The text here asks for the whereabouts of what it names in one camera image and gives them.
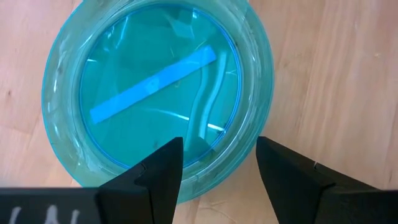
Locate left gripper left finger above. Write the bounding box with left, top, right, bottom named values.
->
left=0, top=137, right=184, bottom=224

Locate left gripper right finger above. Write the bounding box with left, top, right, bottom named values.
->
left=256, top=136, right=398, bottom=224

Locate teal transparent plastic plate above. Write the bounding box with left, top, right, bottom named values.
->
left=41, top=0, right=275, bottom=205

